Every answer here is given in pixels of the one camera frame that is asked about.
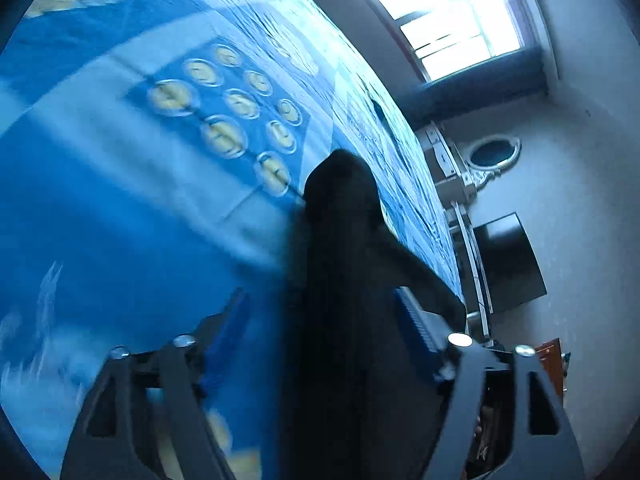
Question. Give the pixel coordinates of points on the white television cabinet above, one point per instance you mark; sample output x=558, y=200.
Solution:
x=472, y=270

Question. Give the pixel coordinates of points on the oval white-framed mirror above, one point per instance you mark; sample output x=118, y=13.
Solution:
x=492, y=154

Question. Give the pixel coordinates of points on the blue patterned bed sheet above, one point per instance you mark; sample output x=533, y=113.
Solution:
x=125, y=210

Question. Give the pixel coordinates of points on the black studded pants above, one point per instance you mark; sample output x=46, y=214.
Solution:
x=340, y=310

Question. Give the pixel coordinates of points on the dark blue curtain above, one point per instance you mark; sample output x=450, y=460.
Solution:
x=480, y=90

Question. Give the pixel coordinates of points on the black television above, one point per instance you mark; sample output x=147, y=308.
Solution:
x=510, y=265

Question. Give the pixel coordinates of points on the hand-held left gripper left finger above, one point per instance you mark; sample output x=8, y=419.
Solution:
x=225, y=345

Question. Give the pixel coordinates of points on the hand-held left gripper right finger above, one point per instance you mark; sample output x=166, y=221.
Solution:
x=422, y=332

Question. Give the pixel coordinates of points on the white vanity dresser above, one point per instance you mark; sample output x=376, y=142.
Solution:
x=445, y=165

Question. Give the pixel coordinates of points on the brown wooden door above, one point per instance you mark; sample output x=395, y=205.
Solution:
x=552, y=367

